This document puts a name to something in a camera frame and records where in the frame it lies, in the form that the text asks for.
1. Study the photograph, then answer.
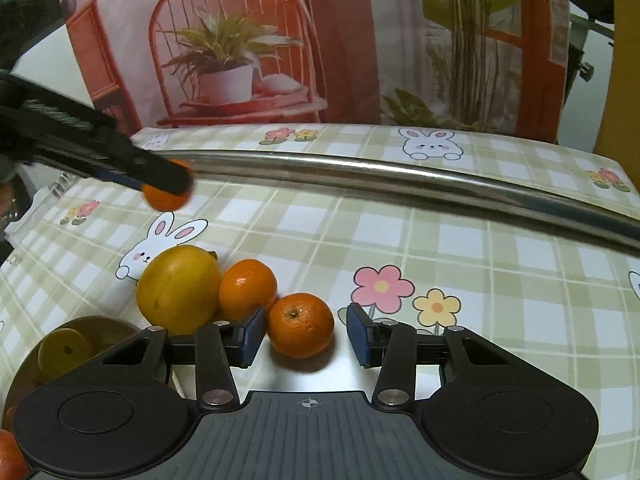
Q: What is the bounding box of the white round plate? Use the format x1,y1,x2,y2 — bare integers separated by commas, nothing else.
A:
1,315,138,431

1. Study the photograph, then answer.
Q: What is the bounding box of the large yellow grapefruit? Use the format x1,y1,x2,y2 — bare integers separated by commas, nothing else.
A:
136,245,221,336

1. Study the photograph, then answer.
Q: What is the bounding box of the brown wooden board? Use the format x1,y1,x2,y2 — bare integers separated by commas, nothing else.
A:
594,0,639,185

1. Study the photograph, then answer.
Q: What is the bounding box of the red apple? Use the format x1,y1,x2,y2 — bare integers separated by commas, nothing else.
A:
0,429,29,480

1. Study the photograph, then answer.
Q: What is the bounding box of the orange tangerine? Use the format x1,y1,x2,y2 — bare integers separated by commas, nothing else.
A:
267,292,334,360
141,159,194,212
218,259,278,322

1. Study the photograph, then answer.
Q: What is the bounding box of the checked bunny tablecloth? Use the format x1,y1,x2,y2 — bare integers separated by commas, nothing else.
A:
1,125,639,479

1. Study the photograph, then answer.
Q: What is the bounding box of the curved steel sword blade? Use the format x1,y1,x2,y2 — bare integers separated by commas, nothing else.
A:
155,150,639,252

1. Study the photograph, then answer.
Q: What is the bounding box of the yellow-green pear-like fruit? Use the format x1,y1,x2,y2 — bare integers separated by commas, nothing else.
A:
37,328,96,380

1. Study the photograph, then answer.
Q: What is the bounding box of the printed plant backdrop cloth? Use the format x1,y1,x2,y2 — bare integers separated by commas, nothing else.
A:
60,0,570,142

